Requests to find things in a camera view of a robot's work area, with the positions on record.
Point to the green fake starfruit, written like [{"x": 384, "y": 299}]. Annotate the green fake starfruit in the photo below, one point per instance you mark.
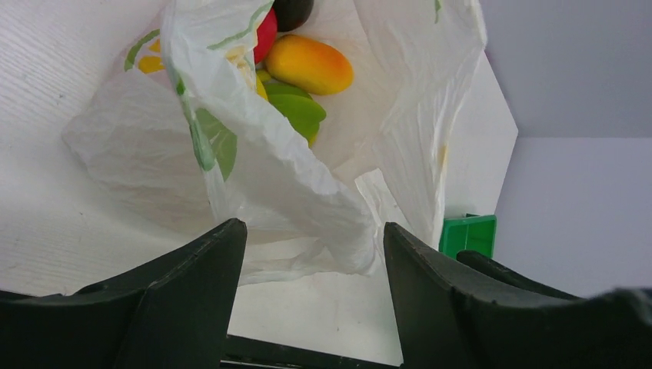
[{"x": 304, "y": 114}]

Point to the red fake apple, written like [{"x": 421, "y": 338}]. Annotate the red fake apple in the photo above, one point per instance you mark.
[{"x": 266, "y": 35}]

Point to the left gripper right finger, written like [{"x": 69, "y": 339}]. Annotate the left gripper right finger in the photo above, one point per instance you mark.
[{"x": 450, "y": 316}]

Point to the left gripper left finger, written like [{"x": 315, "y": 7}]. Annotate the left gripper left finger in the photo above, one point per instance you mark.
[{"x": 170, "y": 312}]

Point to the orange yellow fake mango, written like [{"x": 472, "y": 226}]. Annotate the orange yellow fake mango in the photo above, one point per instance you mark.
[{"x": 309, "y": 64}]

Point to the long yellow fake banana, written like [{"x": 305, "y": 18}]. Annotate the long yellow fake banana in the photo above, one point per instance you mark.
[{"x": 262, "y": 76}]

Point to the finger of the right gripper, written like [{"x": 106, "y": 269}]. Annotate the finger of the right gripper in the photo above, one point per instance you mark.
[{"x": 497, "y": 271}]

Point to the dark fake avocado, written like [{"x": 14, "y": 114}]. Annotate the dark fake avocado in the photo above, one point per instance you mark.
[{"x": 292, "y": 14}]

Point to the green plastic tray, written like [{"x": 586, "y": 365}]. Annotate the green plastic tray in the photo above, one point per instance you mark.
[{"x": 471, "y": 232}]

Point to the white plastic bag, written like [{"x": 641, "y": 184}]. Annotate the white plastic bag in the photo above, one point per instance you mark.
[{"x": 179, "y": 134}]

